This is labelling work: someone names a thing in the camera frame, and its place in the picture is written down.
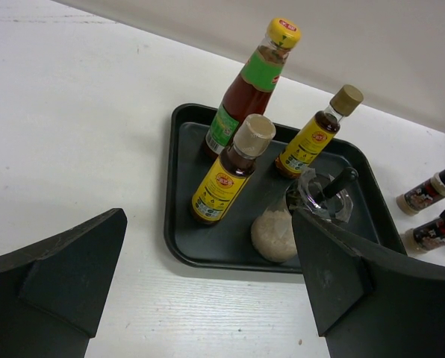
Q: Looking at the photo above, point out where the small yellow label bottle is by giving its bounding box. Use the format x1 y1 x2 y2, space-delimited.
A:
275 84 364 179

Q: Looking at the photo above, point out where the red chili sauce bottle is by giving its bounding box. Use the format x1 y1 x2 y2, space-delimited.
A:
202 17 302 160

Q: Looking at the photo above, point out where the glass dispenser jar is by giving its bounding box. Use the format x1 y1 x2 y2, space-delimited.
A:
251 167 358 263

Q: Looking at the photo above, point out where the black plastic tray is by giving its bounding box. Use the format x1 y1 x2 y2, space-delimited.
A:
164 104 405 274

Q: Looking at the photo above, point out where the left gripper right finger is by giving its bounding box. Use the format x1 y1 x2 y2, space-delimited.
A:
292 210 445 357

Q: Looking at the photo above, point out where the black cap spice jar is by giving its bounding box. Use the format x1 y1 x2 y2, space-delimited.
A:
396 169 445 216
401 210 445 256

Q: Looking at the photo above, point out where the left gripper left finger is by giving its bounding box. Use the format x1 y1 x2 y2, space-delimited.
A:
0 208 128 357

